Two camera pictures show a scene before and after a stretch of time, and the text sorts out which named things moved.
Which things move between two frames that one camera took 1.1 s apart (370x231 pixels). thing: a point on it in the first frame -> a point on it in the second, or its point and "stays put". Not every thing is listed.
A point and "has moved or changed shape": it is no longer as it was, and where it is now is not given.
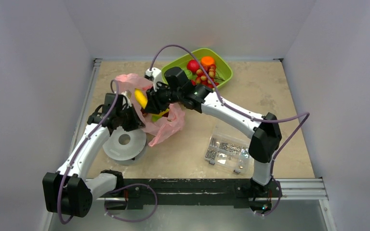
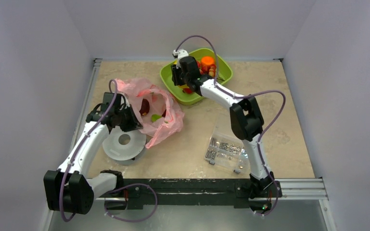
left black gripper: [136, 123] stays put
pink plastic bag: [161, 128] stays put
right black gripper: [153, 100] -> [175, 75]
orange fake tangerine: [206, 60] stays put
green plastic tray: [224, 71] stays put
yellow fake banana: [142, 98] has moved or changed shape
